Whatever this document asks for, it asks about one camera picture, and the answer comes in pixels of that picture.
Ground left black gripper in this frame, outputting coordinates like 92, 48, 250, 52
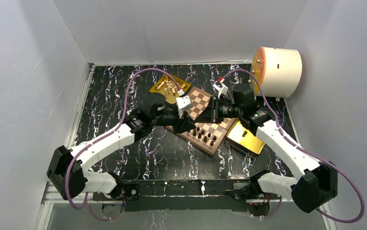
151, 109, 196, 134

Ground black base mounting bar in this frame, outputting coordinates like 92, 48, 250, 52
93, 179, 276, 216

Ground wooden chess board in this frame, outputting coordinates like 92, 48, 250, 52
177, 87, 235, 156

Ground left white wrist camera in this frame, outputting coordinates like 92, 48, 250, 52
176, 95, 193, 118

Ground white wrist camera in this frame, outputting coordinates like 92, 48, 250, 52
176, 95, 193, 118
213, 79, 228, 98

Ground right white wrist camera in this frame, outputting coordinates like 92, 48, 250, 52
213, 79, 228, 98

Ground aluminium frame rail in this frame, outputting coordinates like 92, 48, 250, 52
42, 182, 110, 204

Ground purple cable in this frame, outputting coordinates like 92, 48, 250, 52
218, 68, 366, 224
64, 68, 186, 221

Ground white round drawer cabinet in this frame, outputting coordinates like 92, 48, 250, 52
250, 46, 302, 98

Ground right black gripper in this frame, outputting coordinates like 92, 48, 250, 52
194, 96, 243, 124

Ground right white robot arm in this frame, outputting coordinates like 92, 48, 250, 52
209, 81, 338, 213

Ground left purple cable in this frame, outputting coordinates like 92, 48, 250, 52
64, 68, 186, 221

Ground gold tray dark pieces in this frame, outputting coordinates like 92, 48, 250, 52
226, 120, 265, 159

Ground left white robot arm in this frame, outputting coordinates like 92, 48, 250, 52
46, 102, 195, 200

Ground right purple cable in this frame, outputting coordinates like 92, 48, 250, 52
218, 68, 366, 224

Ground gold tray light pieces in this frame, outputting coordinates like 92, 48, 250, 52
149, 75, 191, 104

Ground pile of light pieces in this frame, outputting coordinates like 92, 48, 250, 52
151, 79, 190, 96

